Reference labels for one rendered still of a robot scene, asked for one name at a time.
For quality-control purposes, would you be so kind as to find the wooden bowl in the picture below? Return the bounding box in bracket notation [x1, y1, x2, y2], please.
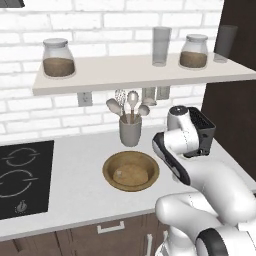
[102, 150, 161, 193]

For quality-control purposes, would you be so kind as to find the tall clear glass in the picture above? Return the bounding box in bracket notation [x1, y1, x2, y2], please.
[151, 26, 173, 68]

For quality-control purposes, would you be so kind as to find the tall dark glass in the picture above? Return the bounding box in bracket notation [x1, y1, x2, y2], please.
[213, 24, 239, 64]

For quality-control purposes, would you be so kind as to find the grey utensil pot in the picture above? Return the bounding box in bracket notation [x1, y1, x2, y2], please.
[118, 114, 143, 148]

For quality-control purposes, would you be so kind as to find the pale wooden spoon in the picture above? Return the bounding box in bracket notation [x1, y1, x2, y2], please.
[126, 90, 140, 124]
[135, 104, 151, 120]
[105, 98, 125, 122]

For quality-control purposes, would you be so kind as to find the black toaster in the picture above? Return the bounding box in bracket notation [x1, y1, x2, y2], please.
[184, 106, 217, 159]

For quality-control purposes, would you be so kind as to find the glass jar with brown contents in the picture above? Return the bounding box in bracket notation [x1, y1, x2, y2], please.
[42, 37, 77, 80]
[178, 33, 210, 71]

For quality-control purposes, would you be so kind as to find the brown cupboard door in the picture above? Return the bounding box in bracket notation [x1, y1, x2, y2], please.
[0, 229, 72, 256]
[145, 212, 171, 256]

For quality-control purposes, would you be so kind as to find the dark brown tall cabinet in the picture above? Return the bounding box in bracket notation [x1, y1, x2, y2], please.
[200, 0, 256, 183]

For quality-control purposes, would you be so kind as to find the black hob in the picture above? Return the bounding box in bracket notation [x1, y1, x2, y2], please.
[0, 139, 55, 221]

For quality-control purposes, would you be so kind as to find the brown drawer front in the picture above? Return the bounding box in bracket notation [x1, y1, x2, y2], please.
[68, 214, 148, 256]

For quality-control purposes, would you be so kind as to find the hob knob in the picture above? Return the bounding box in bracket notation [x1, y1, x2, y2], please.
[16, 200, 28, 214]

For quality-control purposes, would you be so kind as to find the dark range hood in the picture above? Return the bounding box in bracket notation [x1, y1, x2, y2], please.
[0, 0, 26, 9]

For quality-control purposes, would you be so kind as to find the white wall switch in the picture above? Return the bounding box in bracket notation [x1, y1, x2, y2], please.
[156, 85, 171, 101]

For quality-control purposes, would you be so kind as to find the white wall shelf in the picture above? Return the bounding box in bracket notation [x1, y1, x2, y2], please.
[32, 52, 256, 97]

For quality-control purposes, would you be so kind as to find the white drawer handle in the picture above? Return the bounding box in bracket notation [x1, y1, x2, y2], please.
[96, 220, 126, 235]

